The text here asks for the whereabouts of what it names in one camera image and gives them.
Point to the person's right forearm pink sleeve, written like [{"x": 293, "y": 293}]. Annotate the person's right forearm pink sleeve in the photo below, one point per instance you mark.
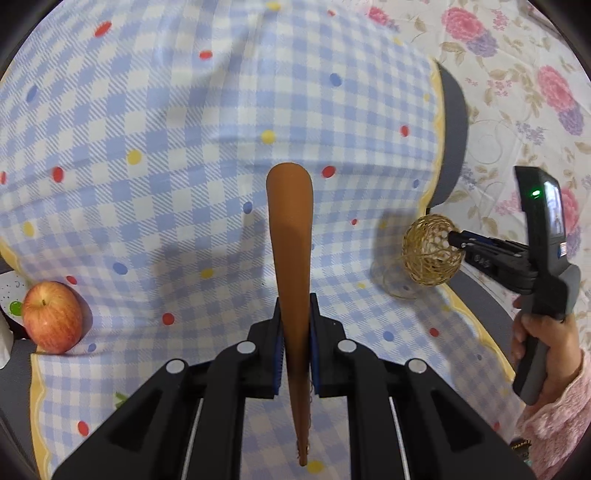
[{"x": 563, "y": 424}]

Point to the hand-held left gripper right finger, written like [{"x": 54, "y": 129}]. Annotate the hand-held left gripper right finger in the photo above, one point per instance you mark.
[{"x": 315, "y": 353}]

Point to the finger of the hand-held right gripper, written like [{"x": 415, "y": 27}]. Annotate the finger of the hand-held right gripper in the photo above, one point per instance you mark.
[
  {"x": 480, "y": 239},
  {"x": 496, "y": 267}
]

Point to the person's right hand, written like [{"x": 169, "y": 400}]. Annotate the person's right hand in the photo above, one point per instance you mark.
[{"x": 551, "y": 341}]

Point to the grey office chair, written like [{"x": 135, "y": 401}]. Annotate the grey office chair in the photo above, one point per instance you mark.
[{"x": 455, "y": 138}]

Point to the blue checkered dotted blanket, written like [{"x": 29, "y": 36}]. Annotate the blue checkered dotted blanket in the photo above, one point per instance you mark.
[{"x": 161, "y": 138}]

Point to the red apple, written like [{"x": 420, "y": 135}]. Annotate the red apple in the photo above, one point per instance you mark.
[{"x": 51, "y": 318}]

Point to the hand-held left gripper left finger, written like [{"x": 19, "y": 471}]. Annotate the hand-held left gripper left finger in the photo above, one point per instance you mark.
[{"x": 277, "y": 353}]

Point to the balloon print wall sheet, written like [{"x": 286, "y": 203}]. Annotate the balloon print wall sheet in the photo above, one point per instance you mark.
[{"x": 11, "y": 290}]

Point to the woven rattan ball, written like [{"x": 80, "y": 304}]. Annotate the woven rattan ball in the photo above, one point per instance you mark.
[{"x": 431, "y": 251}]

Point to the floral print cloth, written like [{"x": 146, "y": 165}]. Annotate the floral print cloth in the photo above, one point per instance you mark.
[{"x": 508, "y": 92}]

